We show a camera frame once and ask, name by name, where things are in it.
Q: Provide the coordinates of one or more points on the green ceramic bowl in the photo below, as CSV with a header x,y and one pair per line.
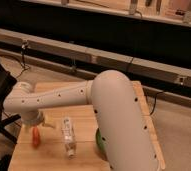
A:
x,y
99,142

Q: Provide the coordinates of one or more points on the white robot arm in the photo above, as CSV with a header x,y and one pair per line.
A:
x,y
124,131

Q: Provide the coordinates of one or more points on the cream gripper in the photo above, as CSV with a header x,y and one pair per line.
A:
x,y
41,119

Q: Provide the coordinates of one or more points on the clear plastic bottle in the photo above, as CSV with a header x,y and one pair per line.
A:
x,y
68,136

